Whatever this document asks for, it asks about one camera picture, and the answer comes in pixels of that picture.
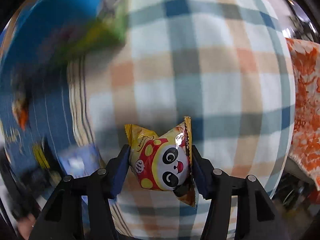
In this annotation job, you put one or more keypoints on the plaid checked cloth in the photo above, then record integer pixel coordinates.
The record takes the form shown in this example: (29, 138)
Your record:
(224, 63)

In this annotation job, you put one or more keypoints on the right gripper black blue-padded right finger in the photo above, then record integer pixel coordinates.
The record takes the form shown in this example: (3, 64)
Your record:
(256, 218)

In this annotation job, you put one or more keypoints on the blue tissue pack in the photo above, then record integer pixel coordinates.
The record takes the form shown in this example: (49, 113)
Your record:
(79, 161)

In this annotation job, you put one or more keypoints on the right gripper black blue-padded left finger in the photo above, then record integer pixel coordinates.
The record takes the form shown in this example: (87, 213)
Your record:
(61, 217)

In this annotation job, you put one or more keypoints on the yellow panda snack bag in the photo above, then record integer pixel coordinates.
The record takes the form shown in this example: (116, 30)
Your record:
(163, 163)

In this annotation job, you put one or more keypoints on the black shoe shine wipes pack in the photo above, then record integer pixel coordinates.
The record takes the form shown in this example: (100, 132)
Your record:
(42, 154)

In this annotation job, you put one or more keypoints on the orange floral blanket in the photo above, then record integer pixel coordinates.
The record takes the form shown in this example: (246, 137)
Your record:
(305, 141)

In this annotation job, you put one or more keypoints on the orange snack bag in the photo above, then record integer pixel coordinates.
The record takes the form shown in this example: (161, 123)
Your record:
(20, 108)

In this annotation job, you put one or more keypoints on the open cardboard box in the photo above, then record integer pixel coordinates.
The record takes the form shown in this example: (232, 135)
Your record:
(59, 30)

